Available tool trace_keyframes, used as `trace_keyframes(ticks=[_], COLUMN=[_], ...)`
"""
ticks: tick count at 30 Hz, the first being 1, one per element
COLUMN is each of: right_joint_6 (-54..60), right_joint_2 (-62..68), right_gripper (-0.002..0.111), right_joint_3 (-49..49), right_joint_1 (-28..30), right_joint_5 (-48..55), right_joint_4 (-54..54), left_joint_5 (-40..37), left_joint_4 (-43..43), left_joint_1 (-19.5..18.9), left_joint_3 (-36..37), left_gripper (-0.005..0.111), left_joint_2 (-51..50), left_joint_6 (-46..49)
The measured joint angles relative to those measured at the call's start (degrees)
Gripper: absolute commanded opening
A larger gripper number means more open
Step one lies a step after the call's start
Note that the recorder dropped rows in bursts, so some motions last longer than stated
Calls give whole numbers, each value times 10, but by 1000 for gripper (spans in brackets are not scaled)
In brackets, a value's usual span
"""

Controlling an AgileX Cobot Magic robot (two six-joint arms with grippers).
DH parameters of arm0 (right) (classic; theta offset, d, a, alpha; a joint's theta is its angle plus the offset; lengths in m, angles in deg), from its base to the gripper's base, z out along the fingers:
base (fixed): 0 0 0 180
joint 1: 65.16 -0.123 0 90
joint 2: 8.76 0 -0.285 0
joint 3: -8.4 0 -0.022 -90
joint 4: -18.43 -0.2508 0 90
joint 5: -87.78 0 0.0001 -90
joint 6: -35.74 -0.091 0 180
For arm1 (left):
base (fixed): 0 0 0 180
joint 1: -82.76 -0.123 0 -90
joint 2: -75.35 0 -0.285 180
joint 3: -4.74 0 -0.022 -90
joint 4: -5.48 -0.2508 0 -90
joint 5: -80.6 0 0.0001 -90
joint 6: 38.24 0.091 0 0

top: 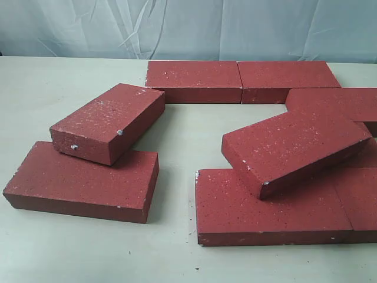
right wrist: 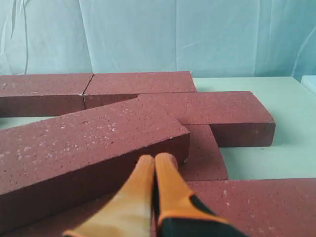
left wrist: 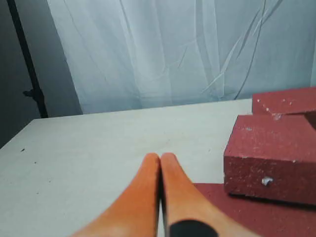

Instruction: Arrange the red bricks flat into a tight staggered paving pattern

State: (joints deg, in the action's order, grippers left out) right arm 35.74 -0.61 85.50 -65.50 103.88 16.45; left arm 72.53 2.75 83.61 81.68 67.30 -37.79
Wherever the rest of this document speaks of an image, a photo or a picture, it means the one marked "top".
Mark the white fabric backdrop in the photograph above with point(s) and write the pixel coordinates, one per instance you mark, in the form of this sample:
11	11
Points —
332	31

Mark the red brick third row right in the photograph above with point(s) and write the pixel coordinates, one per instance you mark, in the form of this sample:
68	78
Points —
364	158

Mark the red brick with metal studs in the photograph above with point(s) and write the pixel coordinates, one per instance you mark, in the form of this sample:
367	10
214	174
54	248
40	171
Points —
104	129

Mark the red brick right second row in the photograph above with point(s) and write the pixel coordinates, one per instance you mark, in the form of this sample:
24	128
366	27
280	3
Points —
357	103

